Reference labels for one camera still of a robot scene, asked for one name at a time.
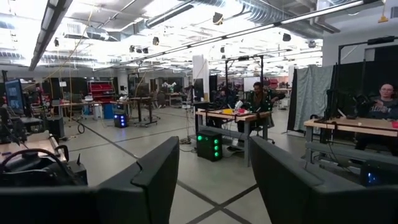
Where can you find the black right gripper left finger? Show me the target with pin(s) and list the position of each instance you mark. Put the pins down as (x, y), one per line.
(124, 202)

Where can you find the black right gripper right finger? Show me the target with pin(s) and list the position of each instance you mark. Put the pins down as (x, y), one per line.
(311, 202)

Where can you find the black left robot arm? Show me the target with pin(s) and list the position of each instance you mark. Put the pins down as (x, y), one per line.
(37, 174)

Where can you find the black computer blue lights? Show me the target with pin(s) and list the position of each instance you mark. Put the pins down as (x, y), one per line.
(376, 175)
(120, 120)

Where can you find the wooden workbench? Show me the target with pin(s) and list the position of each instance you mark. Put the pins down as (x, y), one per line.
(351, 126)
(236, 117)

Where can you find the blue plastic bin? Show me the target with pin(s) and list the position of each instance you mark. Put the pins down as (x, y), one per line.
(109, 111)

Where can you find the black computer green lights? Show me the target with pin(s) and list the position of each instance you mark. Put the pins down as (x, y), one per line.
(209, 146)

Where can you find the plain black computer case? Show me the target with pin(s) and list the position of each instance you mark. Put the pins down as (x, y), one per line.
(55, 127)

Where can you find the black standing desk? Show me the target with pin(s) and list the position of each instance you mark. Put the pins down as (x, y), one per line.
(143, 99)

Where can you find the grey curtain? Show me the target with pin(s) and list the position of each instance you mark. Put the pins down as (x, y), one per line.
(312, 96)

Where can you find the red bin shelf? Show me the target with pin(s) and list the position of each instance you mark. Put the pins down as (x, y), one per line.
(101, 90)

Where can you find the person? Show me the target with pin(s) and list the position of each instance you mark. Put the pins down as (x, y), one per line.
(259, 99)
(385, 105)

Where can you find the small yellow item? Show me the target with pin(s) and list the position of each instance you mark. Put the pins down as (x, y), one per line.
(228, 111)

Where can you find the black partition panels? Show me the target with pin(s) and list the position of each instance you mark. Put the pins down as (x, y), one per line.
(351, 77)

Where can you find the computer monitor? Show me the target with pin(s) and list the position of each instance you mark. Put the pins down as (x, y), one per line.
(14, 96)

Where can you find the long ceiling strip light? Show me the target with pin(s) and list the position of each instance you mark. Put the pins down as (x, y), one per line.
(248, 31)

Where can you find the black overhead stand frame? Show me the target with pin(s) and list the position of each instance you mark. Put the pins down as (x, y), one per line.
(244, 58)

